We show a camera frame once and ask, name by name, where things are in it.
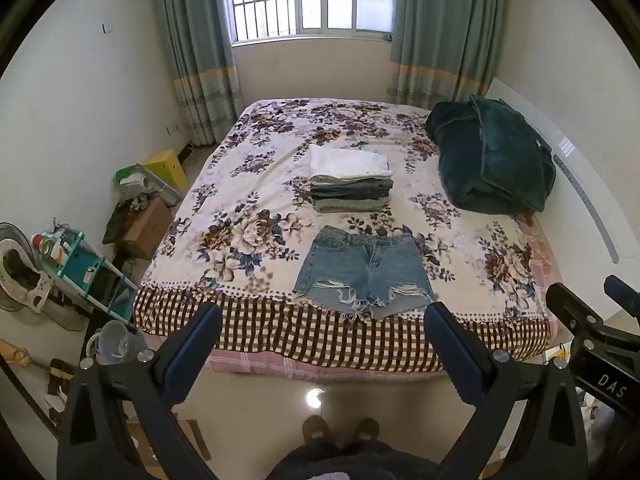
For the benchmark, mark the folded dark denim pants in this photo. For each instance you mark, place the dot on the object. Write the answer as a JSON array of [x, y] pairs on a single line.
[[350, 188]]

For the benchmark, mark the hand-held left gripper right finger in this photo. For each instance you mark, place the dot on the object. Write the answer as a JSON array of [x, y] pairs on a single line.
[[455, 360]]

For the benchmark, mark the wall socket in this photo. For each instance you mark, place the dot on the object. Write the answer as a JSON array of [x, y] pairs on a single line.
[[174, 127]]

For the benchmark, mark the person's dark clothing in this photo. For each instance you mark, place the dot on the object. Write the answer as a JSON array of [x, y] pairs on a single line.
[[350, 462]]

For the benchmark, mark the floral checkered bedsheet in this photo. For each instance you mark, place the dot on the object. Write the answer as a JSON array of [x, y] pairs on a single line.
[[250, 195]]

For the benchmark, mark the person's right shoe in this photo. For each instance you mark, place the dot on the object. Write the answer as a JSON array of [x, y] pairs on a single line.
[[366, 430]]

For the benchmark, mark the folded beige pants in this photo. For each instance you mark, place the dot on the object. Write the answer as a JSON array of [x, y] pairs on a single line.
[[350, 180]]

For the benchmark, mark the yellow box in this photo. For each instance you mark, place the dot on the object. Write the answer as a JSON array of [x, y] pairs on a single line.
[[167, 167]]

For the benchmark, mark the teal shelf cart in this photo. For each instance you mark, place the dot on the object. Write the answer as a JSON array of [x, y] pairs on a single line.
[[85, 265]]

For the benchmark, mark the grey-green striped curtain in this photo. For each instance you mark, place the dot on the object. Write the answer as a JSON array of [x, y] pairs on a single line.
[[440, 35], [197, 50]]

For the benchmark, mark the standing fan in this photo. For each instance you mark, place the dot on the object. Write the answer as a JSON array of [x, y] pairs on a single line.
[[20, 270]]

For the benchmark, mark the green plastic bin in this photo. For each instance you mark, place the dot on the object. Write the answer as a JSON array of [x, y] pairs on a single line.
[[145, 182]]

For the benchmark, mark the dark green blanket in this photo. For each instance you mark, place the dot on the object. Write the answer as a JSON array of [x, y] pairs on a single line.
[[492, 160]]

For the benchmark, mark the ripped blue denim shorts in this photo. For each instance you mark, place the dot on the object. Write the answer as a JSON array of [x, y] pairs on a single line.
[[360, 270]]

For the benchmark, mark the brown cardboard box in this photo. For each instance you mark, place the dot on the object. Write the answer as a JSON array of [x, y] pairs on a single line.
[[147, 227]]

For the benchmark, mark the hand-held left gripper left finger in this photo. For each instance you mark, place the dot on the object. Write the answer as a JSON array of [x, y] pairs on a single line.
[[192, 360]]

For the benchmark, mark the flat cardboard sheet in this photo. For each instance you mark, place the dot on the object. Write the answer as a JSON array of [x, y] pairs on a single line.
[[192, 440]]

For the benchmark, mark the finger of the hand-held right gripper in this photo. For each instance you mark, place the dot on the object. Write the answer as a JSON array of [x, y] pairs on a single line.
[[622, 292], [570, 305]]

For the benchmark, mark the white headboard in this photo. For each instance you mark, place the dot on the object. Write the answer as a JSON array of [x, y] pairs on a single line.
[[585, 180]]

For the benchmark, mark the folded grey-green pants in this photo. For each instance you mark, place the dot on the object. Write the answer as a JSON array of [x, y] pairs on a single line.
[[347, 205]]

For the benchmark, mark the white plastic jug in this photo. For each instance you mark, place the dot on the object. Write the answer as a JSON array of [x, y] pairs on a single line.
[[115, 342]]

